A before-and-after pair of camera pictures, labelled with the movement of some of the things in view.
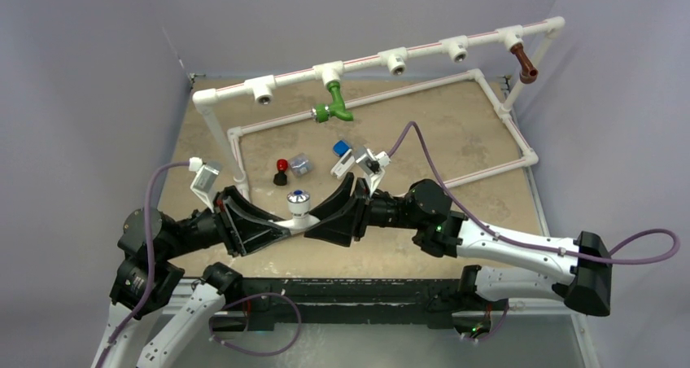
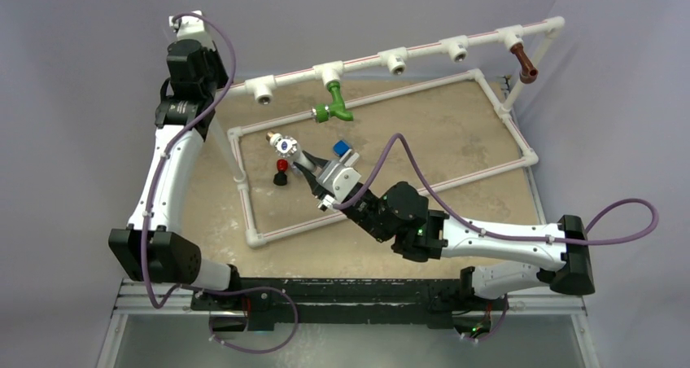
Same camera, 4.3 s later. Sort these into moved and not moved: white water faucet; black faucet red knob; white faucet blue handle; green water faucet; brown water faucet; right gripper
Moved: white water faucet; right gripper
Not moved: brown water faucet; white faucet blue handle; green water faucet; black faucet red knob
